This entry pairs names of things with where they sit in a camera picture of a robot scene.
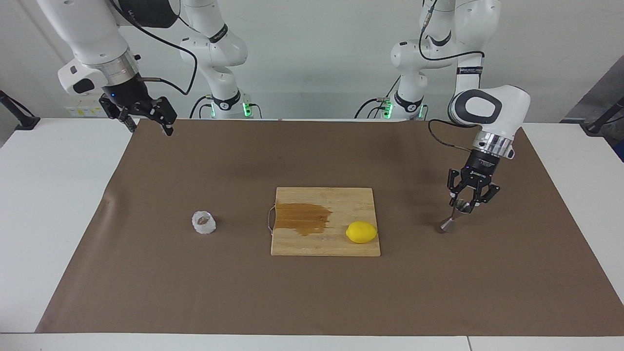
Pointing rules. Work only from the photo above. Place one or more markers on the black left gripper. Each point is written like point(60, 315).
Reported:
point(480, 170)

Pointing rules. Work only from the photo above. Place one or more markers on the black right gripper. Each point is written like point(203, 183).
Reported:
point(126, 100)

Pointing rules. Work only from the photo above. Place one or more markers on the steel double jigger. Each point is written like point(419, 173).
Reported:
point(447, 224)

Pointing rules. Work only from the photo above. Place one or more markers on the white small cup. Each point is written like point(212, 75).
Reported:
point(204, 224)

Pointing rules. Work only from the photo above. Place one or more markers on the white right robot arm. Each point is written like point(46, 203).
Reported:
point(92, 29)

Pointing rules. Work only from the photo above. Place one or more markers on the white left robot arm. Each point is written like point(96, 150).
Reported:
point(507, 107)

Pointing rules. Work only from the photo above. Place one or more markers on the yellow lemon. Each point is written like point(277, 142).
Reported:
point(361, 232)

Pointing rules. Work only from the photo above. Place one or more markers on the black clamp stand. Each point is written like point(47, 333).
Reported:
point(19, 119)
point(599, 122)

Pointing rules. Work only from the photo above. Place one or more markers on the wooden cutting board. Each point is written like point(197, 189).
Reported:
point(341, 204)

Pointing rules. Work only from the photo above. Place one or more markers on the brown paper table mat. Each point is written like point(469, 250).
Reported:
point(195, 292)

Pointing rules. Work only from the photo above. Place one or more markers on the white wall power strip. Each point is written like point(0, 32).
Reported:
point(83, 111)

